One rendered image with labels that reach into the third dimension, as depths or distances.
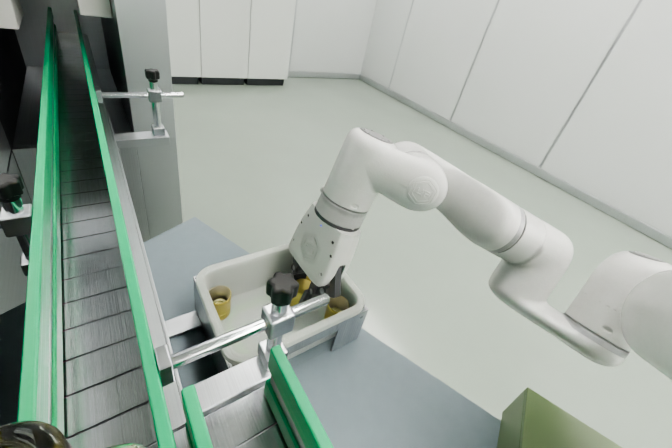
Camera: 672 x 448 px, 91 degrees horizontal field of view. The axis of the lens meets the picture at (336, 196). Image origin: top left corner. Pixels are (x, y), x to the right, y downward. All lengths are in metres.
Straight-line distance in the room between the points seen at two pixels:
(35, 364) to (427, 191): 0.41
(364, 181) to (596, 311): 0.38
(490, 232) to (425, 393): 0.27
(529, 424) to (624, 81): 3.33
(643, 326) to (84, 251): 0.64
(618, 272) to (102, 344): 0.66
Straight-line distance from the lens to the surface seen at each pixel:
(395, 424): 0.57
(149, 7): 1.04
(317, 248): 0.50
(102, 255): 0.55
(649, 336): 0.42
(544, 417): 0.59
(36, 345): 0.37
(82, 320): 0.48
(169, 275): 0.68
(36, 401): 0.34
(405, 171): 0.43
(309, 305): 0.36
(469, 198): 0.56
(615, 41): 3.74
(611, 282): 0.62
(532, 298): 0.61
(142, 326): 0.35
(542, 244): 0.58
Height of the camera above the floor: 1.25
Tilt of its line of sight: 33 degrees down
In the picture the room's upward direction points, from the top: 13 degrees clockwise
